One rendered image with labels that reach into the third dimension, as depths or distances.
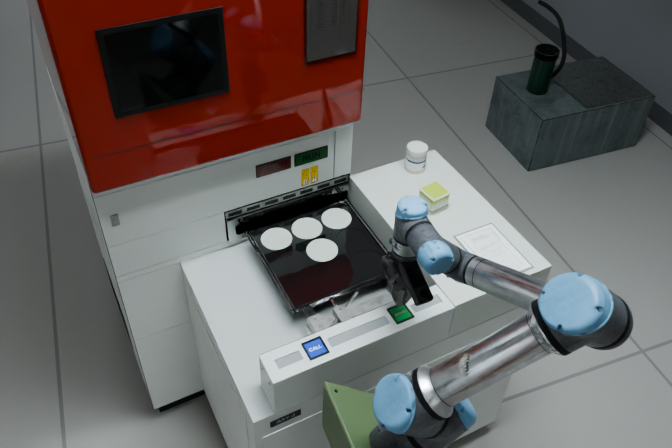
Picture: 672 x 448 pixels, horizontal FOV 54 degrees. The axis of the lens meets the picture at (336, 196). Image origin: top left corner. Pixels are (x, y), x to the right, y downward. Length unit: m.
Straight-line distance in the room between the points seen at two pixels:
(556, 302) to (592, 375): 1.84
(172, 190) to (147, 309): 0.49
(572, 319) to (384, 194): 1.06
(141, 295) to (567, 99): 2.68
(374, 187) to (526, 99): 1.88
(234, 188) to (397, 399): 0.92
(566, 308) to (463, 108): 3.24
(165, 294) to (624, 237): 2.43
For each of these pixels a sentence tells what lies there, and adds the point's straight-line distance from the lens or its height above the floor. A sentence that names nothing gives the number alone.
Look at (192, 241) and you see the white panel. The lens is 2.13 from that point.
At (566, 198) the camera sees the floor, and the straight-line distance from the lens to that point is 3.87.
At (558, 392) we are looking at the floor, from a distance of 2.99.
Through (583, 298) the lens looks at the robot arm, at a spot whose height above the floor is 1.49.
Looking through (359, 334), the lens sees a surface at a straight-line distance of 1.79.
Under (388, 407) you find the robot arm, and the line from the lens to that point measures 1.42.
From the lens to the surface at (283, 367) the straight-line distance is 1.72.
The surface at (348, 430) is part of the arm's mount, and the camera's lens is 1.57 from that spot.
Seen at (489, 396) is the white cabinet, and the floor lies 0.32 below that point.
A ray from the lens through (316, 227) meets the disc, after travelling 2.14.
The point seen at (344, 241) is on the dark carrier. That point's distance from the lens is 2.09.
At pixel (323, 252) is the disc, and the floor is 0.90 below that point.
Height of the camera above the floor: 2.39
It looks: 42 degrees down
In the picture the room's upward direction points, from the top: 2 degrees clockwise
